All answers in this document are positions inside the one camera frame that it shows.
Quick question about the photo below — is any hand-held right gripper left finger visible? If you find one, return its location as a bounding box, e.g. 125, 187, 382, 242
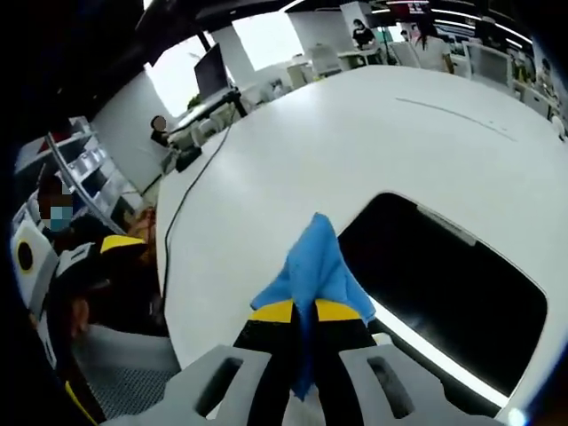
99, 299, 296, 426

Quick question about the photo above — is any black monitor on stand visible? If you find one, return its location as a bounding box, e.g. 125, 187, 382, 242
193, 42, 249, 119

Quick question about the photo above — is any black cable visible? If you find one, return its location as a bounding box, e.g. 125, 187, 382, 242
162, 122, 234, 308

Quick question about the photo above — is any red wall screen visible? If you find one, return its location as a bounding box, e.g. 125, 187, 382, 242
387, 0, 430, 15

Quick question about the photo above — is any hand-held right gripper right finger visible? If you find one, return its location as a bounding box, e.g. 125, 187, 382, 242
312, 297, 507, 426

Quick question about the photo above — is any person's dark clothing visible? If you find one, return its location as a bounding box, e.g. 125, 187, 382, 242
52, 216, 168, 336

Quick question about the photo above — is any person's left hand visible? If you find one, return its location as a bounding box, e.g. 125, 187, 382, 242
66, 296, 92, 339

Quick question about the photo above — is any white storage shelf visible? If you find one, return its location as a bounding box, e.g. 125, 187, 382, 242
12, 116, 144, 233

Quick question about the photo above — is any black mirror with white frame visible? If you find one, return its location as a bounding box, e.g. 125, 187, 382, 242
335, 190, 550, 409

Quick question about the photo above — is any blue cleaning cloth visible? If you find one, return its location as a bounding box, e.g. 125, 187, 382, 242
250, 211, 376, 401

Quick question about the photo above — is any black power box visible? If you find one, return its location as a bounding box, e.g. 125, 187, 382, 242
174, 147, 204, 173

